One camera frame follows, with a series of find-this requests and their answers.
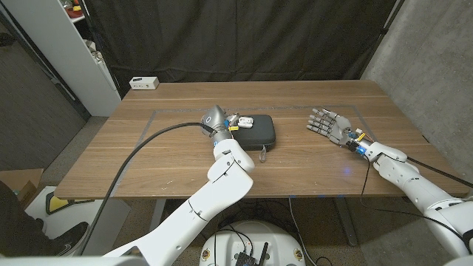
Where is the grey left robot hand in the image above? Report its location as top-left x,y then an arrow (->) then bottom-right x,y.
200,104 -> 241,146

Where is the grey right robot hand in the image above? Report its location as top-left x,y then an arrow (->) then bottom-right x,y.
306,107 -> 354,146

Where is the white airpods case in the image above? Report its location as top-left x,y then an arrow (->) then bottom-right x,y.
237,115 -> 255,129

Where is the black zippered pouch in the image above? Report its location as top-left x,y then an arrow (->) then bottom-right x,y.
231,114 -> 277,164

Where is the black curtain backdrop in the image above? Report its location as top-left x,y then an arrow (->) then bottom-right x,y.
83,0 -> 398,99

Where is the grey metal table leg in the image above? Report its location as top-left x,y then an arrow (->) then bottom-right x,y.
332,197 -> 358,248
147,199 -> 167,232

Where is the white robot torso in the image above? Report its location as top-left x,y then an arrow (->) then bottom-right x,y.
198,220 -> 307,266

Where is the black module with antenna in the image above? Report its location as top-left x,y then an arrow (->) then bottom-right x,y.
234,242 -> 270,266

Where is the white cabinet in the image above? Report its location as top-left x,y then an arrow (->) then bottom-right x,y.
0,0 -> 123,117

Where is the black shoe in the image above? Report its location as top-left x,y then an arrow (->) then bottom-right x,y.
46,221 -> 90,257

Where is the brown cardboard box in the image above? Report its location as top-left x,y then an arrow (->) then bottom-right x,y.
0,168 -> 44,210

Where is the black trouser leg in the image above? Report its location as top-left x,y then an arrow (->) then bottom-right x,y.
0,180 -> 49,258

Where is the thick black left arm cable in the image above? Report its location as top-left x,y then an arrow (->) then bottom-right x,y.
77,121 -> 217,256

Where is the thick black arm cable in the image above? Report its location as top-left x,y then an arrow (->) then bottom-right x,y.
406,157 -> 473,189
77,121 -> 217,256

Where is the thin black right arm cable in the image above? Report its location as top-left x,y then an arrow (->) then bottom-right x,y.
360,154 -> 473,256

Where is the black floor cable bundle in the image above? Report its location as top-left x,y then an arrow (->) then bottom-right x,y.
214,199 -> 293,245

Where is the grey floor cable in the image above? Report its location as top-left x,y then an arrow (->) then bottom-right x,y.
287,196 -> 319,266

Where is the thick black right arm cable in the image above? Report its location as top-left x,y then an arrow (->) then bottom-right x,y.
406,157 -> 473,189

